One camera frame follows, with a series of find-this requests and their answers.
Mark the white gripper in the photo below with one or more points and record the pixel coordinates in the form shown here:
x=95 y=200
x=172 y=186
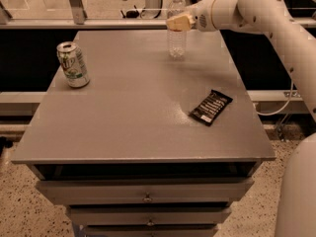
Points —
x=201 y=17

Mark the clear plastic water bottle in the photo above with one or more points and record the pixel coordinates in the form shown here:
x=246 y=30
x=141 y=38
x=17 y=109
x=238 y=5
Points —
x=176 y=39

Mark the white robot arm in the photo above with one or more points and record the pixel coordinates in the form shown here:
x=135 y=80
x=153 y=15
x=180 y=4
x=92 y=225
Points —
x=296 y=49

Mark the green 7up can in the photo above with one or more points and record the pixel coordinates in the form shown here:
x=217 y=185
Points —
x=72 y=62

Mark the black snack bar wrapper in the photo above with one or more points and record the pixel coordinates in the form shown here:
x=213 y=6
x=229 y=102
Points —
x=210 y=108

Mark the grey drawer cabinet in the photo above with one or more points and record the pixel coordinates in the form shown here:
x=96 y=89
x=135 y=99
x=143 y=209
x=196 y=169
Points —
x=131 y=122

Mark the top grey drawer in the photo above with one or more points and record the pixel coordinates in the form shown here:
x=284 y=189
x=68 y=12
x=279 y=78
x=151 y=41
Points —
x=144 y=191

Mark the grey drawer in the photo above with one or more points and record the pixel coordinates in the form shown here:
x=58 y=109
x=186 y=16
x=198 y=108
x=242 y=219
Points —
x=158 y=231
x=144 y=191
x=161 y=215

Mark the middle grey drawer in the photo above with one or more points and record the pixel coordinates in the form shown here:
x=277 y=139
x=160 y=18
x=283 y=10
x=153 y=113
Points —
x=161 y=215

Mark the bottom grey drawer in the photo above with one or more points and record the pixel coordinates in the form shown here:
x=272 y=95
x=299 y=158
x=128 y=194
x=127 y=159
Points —
x=158 y=231

